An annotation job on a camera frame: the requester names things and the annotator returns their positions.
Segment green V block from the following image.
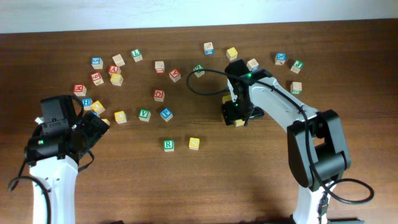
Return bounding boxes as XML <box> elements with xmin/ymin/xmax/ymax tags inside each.
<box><xmin>139</xmin><ymin>109</ymin><xmax>151</xmax><ymax>122</ymax></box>

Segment blue side block far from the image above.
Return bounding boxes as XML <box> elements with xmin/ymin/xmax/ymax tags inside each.
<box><xmin>203</xmin><ymin>42</ymin><xmax>214</xmax><ymax>55</ymax></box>

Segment yellow C block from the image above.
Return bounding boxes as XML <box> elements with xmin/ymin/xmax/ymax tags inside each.
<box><xmin>114</xmin><ymin>111</ymin><xmax>127</xmax><ymax>124</ymax></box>

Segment blue P block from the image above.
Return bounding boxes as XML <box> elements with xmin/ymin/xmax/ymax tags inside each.
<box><xmin>160</xmin><ymin>108</ymin><xmax>173</xmax><ymax>122</ymax></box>

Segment red a block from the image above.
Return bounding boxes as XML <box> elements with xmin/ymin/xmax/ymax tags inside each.
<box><xmin>169</xmin><ymin>68</ymin><xmax>181</xmax><ymax>82</ymax></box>
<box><xmin>108</xmin><ymin>65</ymin><xmax>121</xmax><ymax>76</ymax></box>

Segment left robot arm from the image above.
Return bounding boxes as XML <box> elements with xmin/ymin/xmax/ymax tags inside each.
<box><xmin>24</xmin><ymin>95</ymin><xmax>109</xmax><ymax>223</ymax></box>

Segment red M block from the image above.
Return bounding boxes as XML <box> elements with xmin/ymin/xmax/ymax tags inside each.
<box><xmin>73</xmin><ymin>84</ymin><xmax>87</xmax><ymax>96</ymax></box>

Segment yellow umbrella block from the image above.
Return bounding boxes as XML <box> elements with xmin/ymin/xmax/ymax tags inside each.
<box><xmin>222</xmin><ymin>95</ymin><xmax>232</xmax><ymax>104</ymax></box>

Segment yellow O block upper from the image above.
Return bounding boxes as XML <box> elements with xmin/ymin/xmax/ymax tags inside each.
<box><xmin>91</xmin><ymin>100</ymin><xmax>105</xmax><ymax>114</ymax></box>

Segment green L block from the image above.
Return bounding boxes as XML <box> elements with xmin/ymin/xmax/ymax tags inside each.
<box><xmin>131</xmin><ymin>49</ymin><xmax>143</xmax><ymax>62</ymax></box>

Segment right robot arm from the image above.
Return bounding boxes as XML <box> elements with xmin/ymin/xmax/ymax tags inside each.
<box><xmin>221</xmin><ymin>60</ymin><xmax>351</xmax><ymax>223</ymax></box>

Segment green Z block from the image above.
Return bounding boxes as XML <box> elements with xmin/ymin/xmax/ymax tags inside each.
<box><xmin>193</xmin><ymin>64</ymin><xmax>205</xmax><ymax>78</ymax></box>

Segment blue X block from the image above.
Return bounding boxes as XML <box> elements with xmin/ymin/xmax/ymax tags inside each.
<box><xmin>275</xmin><ymin>52</ymin><xmax>287</xmax><ymax>65</ymax></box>

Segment yellow s block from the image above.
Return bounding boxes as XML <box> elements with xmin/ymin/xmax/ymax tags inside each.
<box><xmin>188</xmin><ymin>138</ymin><xmax>200</xmax><ymax>150</ymax></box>
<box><xmin>234</xmin><ymin>119</ymin><xmax>245</xmax><ymax>127</ymax></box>

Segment red side plain block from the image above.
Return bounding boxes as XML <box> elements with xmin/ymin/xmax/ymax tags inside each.
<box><xmin>155</xmin><ymin>61</ymin><xmax>165</xmax><ymax>73</ymax></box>

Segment red A block left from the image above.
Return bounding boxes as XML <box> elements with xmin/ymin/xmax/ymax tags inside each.
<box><xmin>108</xmin><ymin>65</ymin><xmax>121</xmax><ymax>76</ymax></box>

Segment blue H block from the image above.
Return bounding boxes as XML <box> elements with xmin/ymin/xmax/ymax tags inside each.
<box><xmin>81</xmin><ymin>98</ymin><xmax>93</xmax><ymax>111</ymax></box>

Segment green r block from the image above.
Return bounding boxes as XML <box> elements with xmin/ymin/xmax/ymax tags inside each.
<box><xmin>290</xmin><ymin>82</ymin><xmax>302</xmax><ymax>95</ymax></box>
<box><xmin>163</xmin><ymin>139</ymin><xmax>175</xmax><ymax>152</ymax></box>

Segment yellow O block lower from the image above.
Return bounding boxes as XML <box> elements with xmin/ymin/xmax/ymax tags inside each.
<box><xmin>101</xmin><ymin>119</ymin><xmax>110</xmax><ymax>126</ymax></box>

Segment blue S block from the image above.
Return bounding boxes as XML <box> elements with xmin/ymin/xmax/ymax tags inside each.
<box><xmin>91</xmin><ymin>57</ymin><xmax>103</xmax><ymax>70</ymax></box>

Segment yellow block upper left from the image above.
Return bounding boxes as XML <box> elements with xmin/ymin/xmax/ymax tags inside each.
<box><xmin>110</xmin><ymin>73</ymin><xmax>123</xmax><ymax>86</ymax></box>

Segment yellow top block far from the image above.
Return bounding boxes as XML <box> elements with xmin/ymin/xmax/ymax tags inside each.
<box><xmin>226</xmin><ymin>47</ymin><xmax>238</xmax><ymax>61</ymax></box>

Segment plain wooden block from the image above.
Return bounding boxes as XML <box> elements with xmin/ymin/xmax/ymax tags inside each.
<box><xmin>112</xmin><ymin>54</ymin><xmax>125</xmax><ymax>67</ymax></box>

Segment red A block centre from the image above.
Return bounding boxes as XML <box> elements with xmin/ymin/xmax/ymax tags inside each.
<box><xmin>169</xmin><ymin>68</ymin><xmax>181</xmax><ymax>82</ymax></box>

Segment yellow o block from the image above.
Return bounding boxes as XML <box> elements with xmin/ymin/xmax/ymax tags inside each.
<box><xmin>91</xmin><ymin>100</ymin><xmax>105</xmax><ymax>114</ymax></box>
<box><xmin>101</xmin><ymin>119</ymin><xmax>110</xmax><ymax>126</ymax></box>

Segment blue D block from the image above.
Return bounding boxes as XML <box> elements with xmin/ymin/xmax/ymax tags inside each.
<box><xmin>246</xmin><ymin>58</ymin><xmax>259</xmax><ymax>71</ymax></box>

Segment red Q block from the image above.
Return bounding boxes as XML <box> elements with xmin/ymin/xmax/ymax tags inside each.
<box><xmin>154</xmin><ymin>90</ymin><xmax>165</xmax><ymax>102</ymax></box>

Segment red 6 block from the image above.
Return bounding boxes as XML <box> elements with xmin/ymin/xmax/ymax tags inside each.
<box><xmin>90</xmin><ymin>72</ymin><xmax>104</xmax><ymax>86</ymax></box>

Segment green J block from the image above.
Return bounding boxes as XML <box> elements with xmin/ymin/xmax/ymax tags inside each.
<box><xmin>290</xmin><ymin>60</ymin><xmax>304</xmax><ymax>74</ymax></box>

